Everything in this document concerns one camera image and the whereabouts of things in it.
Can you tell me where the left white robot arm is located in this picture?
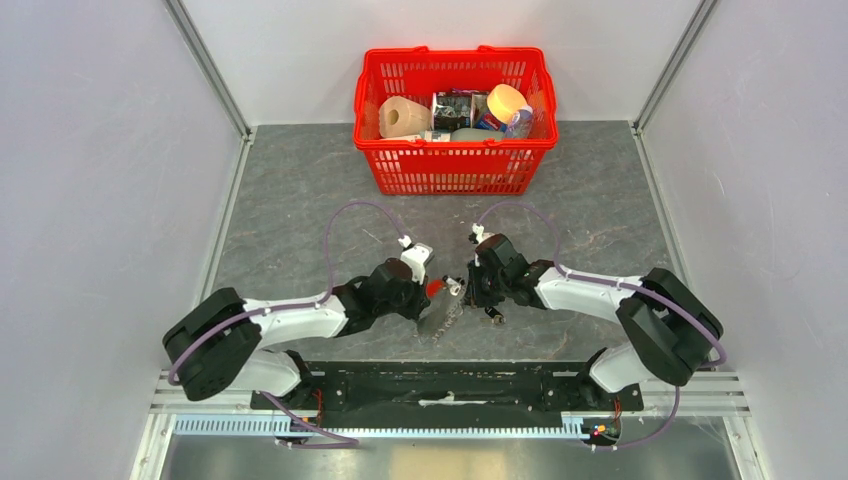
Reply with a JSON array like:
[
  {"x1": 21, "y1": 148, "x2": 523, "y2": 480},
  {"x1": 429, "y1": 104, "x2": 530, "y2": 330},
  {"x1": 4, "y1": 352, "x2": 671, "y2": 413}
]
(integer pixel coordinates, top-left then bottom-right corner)
[{"x1": 162, "y1": 258, "x2": 436, "y2": 409}]

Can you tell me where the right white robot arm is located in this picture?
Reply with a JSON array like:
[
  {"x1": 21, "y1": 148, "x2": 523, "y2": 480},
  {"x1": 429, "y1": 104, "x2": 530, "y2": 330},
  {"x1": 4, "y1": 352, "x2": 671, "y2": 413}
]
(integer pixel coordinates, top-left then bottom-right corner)
[{"x1": 466, "y1": 230, "x2": 724, "y2": 409}]

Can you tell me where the silver key with black tag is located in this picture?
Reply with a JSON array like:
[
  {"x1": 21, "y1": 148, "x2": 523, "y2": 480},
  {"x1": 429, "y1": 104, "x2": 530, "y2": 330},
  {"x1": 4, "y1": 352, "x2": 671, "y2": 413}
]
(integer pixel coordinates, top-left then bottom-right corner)
[{"x1": 484, "y1": 307, "x2": 506, "y2": 326}]

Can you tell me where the red plastic shopping basket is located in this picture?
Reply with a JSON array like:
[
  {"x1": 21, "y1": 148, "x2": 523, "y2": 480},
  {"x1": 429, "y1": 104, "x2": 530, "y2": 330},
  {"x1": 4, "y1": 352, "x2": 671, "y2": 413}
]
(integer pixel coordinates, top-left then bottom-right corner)
[{"x1": 353, "y1": 46, "x2": 558, "y2": 195}]

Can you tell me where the clear plastic bottle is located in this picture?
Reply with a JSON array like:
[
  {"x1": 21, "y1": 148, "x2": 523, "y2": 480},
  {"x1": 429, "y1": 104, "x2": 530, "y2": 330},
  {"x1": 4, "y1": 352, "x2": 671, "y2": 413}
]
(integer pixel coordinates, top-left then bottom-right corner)
[{"x1": 504, "y1": 105, "x2": 534, "y2": 140}]

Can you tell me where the dark snack packet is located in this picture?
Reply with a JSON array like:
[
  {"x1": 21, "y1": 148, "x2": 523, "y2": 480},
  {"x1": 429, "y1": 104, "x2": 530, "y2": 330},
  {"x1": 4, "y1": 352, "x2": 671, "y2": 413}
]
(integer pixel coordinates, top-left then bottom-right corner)
[{"x1": 431, "y1": 92, "x2": 473, "y2": 132}]

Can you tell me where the toilet paper roll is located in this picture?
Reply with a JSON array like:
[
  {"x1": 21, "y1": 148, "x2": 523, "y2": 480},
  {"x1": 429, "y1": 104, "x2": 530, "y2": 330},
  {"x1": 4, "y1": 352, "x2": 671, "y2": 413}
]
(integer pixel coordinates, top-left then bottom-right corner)
[{"x1": 378, "y1": 96, "x2": 432, "y2": 138}]

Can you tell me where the orange sponge disc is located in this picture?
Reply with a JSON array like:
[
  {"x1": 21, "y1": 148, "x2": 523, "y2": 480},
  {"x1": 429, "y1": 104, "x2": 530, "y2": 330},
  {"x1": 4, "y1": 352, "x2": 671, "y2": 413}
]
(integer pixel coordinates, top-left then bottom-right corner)
[{"x1": 486, "y1": 83, "x2": 527, "y2": 124}]

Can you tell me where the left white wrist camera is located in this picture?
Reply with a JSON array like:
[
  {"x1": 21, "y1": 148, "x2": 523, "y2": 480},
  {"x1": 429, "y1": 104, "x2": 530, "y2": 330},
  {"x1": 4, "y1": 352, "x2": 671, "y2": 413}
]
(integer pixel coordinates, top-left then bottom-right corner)
[{"x1": 398, "y1": 235, "x2": 434, "y2": 285}]

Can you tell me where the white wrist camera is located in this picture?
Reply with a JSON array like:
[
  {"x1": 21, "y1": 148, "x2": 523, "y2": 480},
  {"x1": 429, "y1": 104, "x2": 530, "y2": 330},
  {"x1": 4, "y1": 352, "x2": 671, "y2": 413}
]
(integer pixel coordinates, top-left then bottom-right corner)
[
  {"x1": 469, "y1": 223, "x2": 493, "y2": 245},
  {"x1": 398, "y1": 235, "x2": 434, "y2": 285}
]

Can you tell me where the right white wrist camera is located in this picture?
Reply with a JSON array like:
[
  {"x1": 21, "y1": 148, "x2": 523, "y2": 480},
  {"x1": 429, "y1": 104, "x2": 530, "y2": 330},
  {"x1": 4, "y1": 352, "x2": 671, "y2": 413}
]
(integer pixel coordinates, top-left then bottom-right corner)
[{"x1": 469, "y1": 223, "x2": 493, "y2": 245}]

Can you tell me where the white toothed cable strip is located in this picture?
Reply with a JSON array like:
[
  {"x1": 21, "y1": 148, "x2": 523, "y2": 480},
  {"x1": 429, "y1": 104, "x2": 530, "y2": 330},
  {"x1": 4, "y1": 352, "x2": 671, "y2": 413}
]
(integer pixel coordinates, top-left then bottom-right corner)
[{"x1": 173, "y1": 415, "x2": 588, "y2": 440}]

